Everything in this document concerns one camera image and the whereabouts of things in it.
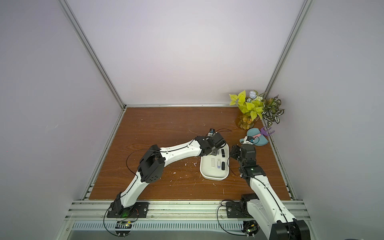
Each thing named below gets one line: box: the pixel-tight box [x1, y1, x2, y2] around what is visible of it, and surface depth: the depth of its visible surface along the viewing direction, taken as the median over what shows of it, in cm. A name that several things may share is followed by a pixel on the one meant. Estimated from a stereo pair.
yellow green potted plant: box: [229, 90, 265, 130], surface depth 92 cm
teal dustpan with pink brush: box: [239, 128, 269, 146], surface depth 105 cm
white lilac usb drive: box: [217, 158, 221, 169], surface depth 91 cm
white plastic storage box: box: [199, 143, 230, 181], surface depth 89 cm
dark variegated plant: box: [261, 94, 285, 128], surface depth 87 cm
